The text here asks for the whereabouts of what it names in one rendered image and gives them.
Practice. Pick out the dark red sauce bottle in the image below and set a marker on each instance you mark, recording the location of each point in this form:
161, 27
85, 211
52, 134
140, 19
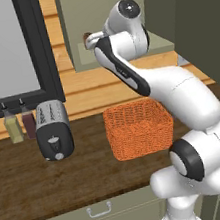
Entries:
29, 123

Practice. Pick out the brown bread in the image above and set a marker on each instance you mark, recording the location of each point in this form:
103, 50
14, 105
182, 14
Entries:
86, 37

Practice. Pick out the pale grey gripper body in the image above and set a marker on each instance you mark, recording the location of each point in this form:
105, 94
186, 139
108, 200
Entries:
96, 38

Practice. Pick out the orange woven basket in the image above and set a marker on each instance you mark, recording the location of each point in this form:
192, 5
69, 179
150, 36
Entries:
137, 129

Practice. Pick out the black framed window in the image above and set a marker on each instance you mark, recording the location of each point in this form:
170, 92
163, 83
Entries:
0, 49

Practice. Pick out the silver and black toaster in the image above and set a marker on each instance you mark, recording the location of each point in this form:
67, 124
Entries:
54, 130

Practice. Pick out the olive green wall cabinet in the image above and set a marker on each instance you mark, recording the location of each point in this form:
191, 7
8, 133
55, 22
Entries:
78, 12

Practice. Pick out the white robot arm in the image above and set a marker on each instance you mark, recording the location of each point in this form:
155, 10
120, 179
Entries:
188, 102

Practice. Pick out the yellow oil bottle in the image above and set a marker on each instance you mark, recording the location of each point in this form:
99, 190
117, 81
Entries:
14, 129

